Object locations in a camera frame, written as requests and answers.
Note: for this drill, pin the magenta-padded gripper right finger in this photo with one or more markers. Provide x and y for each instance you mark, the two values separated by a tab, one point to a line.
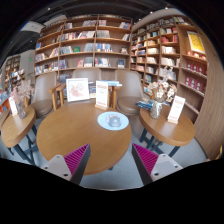
146	160

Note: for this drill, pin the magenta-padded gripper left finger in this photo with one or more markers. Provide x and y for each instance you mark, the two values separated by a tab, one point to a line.
77	160

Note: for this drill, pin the grey and orange computer mouse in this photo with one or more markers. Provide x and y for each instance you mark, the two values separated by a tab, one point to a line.
114	120

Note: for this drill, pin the round light blue mouse pad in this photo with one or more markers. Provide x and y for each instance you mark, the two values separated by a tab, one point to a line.
101	121

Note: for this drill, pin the wooden side table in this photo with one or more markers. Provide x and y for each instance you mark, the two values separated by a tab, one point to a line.
166	131
16	128

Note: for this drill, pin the glass vase with dried flowers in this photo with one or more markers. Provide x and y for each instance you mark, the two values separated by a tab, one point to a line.
155	110

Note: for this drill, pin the stack of books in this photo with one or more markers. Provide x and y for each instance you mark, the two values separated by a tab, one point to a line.
143	105

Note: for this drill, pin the small white table sign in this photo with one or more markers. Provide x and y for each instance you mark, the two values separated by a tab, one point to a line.
13	106
176	108

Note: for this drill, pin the white framed pink flower picture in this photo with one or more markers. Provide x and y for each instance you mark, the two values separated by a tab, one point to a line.
77	90

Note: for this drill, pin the white sign on wooden stand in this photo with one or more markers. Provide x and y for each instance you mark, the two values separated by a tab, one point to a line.
101	93

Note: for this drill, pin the dark book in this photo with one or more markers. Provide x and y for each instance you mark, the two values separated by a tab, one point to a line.
92	90

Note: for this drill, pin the glass vase with pink flowers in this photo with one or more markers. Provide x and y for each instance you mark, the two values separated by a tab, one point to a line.
21	111

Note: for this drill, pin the brown armchair with wooden arms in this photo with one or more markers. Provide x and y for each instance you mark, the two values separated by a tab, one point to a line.
43	90
128	86
86	73

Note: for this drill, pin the light blue books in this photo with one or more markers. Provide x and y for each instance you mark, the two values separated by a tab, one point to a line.
115	83

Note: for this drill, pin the orange book display stand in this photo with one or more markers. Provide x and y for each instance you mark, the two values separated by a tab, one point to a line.
4	101

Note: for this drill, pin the distant wooden bookshelf unit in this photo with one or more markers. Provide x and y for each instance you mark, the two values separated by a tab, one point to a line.
15	70

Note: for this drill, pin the curved wooden bookshelf unit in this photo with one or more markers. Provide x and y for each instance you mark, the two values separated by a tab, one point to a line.
166	50

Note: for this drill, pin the white ceiling air conditioner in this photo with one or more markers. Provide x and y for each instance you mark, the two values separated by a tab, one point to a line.
31	26

